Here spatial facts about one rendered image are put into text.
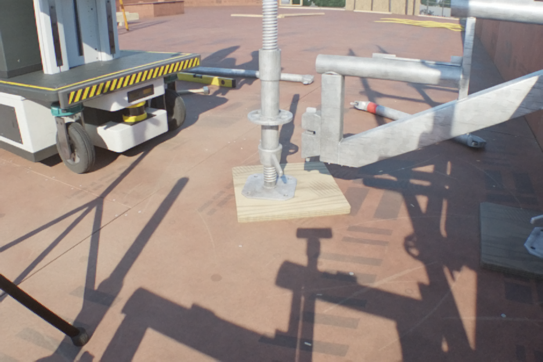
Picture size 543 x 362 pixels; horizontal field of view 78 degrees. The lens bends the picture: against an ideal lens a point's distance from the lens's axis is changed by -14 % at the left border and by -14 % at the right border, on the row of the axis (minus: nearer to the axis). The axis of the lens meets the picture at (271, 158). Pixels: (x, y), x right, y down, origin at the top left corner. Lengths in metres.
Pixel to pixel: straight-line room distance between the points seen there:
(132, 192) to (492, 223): 1.04
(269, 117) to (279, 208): 0.24
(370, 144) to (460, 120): 0.22
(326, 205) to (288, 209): 0.10
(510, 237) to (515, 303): 0.23
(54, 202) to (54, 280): 0.38
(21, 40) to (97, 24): 0.31
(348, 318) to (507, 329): 0.32
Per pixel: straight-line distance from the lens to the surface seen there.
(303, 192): 1.12
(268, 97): 1.02
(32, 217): 1.22
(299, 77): 2.49
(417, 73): 0.90
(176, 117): 1.63
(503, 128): 2.05
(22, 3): 1.66
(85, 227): 1.10
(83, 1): 1.67
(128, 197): 1.20
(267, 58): 0.99
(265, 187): 1.13
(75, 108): 1.33
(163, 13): 12.16
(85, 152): 1.32
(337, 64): 0.93
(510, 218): 1.18
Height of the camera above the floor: 0.56
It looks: 24 degrees down
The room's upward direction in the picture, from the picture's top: straight up
